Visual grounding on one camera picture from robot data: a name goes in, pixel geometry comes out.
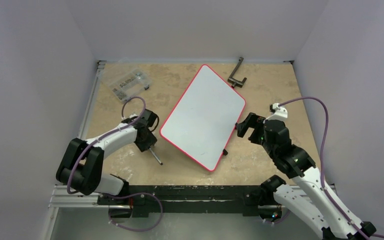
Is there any whiteboard marker pen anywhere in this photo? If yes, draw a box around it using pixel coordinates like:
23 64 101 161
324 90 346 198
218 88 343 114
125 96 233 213
148 147 163 166

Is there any red-framed whiteboard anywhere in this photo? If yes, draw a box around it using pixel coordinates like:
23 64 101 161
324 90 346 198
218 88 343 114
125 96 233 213
159 64 246 172

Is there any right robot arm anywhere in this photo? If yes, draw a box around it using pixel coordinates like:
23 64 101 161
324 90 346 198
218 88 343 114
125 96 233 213
235 112 377 240

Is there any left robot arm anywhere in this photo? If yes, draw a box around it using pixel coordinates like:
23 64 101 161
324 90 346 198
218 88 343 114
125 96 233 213
55 109 160 205

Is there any clear plastic screw box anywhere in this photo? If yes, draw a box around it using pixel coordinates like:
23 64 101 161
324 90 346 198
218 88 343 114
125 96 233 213
101 63 152 103

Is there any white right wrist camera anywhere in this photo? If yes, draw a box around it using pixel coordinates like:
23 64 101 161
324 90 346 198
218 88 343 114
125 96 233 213
266 103 288 121

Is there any dark metal L bracket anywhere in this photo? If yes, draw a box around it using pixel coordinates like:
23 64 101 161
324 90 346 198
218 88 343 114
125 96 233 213
227 56 248 89

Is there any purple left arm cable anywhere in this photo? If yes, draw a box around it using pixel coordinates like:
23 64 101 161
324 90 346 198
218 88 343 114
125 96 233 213
66 96 147 195

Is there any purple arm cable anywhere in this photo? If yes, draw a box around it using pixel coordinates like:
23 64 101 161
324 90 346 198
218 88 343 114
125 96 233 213
278 96 384 240
66 96 147 195

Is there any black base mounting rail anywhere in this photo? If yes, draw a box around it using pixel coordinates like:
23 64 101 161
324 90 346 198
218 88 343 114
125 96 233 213
97 185 283 221

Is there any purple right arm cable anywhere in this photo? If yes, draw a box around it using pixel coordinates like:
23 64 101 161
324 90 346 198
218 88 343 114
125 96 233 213
278 96 384 240

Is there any aluminium frame rail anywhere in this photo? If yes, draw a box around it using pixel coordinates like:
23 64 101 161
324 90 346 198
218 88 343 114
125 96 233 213
48 185 130 209

